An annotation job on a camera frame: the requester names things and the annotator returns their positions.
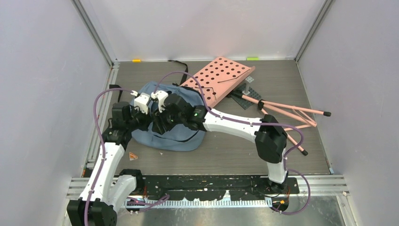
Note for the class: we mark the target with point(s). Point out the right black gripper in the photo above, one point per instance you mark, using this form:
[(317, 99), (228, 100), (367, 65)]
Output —
[(159, 120)]

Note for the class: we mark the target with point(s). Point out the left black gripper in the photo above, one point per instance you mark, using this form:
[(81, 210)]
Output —
[(147, 120)]

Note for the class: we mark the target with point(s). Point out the blue fabric backpack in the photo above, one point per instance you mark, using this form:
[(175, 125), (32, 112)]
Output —
[(180, 138)]

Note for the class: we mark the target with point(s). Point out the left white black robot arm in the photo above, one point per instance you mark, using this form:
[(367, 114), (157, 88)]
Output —
[(100, 201)]

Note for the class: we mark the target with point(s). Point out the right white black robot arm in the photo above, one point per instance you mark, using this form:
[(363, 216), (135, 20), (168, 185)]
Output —
[(269, 138)]

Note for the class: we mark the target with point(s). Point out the small orange white eraser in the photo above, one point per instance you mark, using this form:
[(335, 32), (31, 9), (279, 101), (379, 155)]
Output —
[(132, 156)]

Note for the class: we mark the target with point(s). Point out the pink perforated music stand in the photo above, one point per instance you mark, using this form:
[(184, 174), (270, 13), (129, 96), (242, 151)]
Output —
[(221, 76)]

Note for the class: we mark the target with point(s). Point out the dark grey lego plate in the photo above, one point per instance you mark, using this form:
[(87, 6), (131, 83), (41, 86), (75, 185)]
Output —
[(244, 89)]

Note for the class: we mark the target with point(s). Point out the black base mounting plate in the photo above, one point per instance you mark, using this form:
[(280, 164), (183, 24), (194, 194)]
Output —
[(211, 187)]

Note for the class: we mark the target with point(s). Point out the green tape marker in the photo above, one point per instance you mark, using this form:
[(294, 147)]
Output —
[(252, 59)]

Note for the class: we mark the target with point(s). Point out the aluminium front rail frame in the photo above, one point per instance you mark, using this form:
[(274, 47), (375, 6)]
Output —
[(308, 185)]

